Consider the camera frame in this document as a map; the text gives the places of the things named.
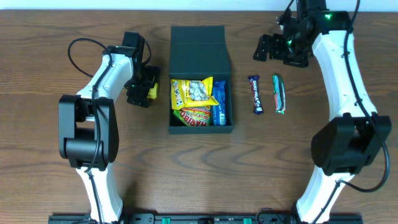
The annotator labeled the purple Dairy Milk bar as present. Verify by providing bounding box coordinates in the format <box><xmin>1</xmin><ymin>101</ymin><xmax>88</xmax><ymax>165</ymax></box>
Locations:
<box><xmin>248</xmin><ymin>75</ymin><xmax>264</xmax><ymax>115</ymax></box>

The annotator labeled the green red candy bar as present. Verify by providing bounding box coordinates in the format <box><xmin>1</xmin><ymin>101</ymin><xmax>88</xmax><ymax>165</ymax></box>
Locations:
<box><xmin>272</xmin><ymin>73</ymin><xmax>286</xmax><ymax>114</ymax></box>

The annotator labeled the yellow Hacks candy bag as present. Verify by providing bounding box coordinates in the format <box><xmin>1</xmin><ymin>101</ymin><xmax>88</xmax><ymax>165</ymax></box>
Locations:
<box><xmin>170</xmin><ymin>77</ymin><xmax>219</xmax><ymax>110</ymax></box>

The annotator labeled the blue Oreo cookie pack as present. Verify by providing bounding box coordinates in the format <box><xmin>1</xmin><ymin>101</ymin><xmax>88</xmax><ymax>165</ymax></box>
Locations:
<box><xmin>212</xmin><ymin>80</ymin><xmax>226</xmax><ymax>126</ymax></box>

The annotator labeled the green Haribo gummy bag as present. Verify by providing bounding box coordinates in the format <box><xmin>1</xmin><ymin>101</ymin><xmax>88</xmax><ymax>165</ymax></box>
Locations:
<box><xmin>173</xmin><ymin>106</ymin><xmax>211</xmax><ymax>127</ymax></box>

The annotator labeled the dark green lidded box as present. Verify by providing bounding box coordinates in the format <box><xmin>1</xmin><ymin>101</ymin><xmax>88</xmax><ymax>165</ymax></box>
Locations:
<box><xmin>169</xmin><ymin>26</ymin><xmax>234</xmax><ymax>134</ymax></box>

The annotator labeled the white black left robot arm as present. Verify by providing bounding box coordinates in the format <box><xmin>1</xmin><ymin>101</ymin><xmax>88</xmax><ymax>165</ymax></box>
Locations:
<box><xmin>49</xmin><ymin>32</ymin><xmax>160</xmax><ymax>223</ymax></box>

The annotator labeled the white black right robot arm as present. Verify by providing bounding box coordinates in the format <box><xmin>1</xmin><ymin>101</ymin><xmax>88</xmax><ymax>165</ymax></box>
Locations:
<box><xmin>253</xmin><ymin>0</ymin><xmax>392</xmax><ymax>223</ymax></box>

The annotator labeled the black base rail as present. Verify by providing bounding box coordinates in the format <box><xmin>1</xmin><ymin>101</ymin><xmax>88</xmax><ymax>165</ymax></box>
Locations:
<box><xmin>48</xmin><ymin>213</ymin><xmax>363</xmax><ymax>224</ymax></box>

